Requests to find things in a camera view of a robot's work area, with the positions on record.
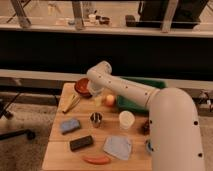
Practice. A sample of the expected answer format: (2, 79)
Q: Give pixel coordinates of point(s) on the small blue bowl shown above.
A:
(148, 146)

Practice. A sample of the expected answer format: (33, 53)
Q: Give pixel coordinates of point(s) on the red bowl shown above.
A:
(81, 88)

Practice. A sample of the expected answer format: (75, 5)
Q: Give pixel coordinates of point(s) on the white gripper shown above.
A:
(94, 89)

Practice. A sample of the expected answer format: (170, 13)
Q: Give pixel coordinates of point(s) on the orange round fruit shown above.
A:
(110, 100)

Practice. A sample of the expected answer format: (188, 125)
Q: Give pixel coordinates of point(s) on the orange sausage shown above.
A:
(97, 160)

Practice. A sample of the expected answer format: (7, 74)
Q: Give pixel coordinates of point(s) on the white cup on shelf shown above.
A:
(92, 18)

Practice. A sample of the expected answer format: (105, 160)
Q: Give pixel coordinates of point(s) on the black rectangular block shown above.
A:
(81, 142)

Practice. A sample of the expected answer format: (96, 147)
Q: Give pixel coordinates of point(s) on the dark bowl on shelf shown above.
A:
(104, 20)

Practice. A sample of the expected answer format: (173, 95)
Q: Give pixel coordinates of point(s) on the white plastic cup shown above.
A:
(126, 120)

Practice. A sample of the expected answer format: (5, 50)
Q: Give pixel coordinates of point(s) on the blue sponge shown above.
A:
(69, 126)

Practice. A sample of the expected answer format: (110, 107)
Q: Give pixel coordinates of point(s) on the light blue cloth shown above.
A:
(118, 146)

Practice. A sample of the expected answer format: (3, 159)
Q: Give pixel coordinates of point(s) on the bunch of dark grapes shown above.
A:
(145, 128)

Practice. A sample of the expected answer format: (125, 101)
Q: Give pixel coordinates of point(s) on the black box on shelf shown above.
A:
(130, 21)

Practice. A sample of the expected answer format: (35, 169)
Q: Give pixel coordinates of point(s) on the metal cup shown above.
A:
(96, 119)

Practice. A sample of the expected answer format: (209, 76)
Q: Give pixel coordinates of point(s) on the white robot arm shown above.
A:
(176, 142)

